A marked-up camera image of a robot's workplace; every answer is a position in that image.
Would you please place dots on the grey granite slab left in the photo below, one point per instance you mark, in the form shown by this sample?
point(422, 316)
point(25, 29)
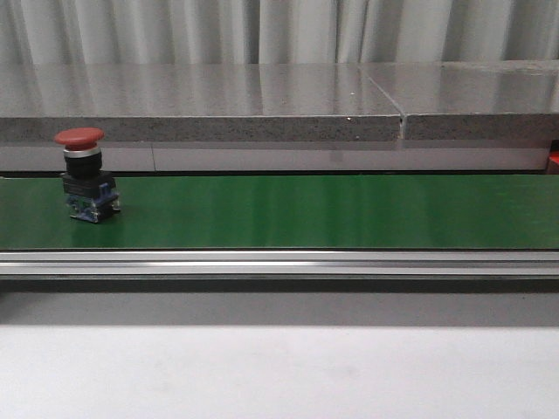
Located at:
point(311, 102)

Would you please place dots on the grey granite slab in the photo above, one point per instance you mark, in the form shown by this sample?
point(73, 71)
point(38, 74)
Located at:
point(311, 102)
point(514, 102)

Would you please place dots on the green conveyor belt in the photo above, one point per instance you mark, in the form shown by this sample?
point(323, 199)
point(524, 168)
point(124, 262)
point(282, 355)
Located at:
point(293, 211)

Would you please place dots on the grey granite slab right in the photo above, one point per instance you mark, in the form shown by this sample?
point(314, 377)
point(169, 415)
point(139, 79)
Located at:
point(514, 102)

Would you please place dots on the red plastic tray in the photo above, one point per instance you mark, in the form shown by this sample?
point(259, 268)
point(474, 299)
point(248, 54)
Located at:
point(552, 167)

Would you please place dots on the grey pleated curtain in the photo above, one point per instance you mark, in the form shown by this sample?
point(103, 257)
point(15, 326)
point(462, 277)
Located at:
point(270, 32)

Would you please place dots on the aluminium conveyor frame rail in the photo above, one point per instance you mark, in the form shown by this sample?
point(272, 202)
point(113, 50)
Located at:
point(290, 263)

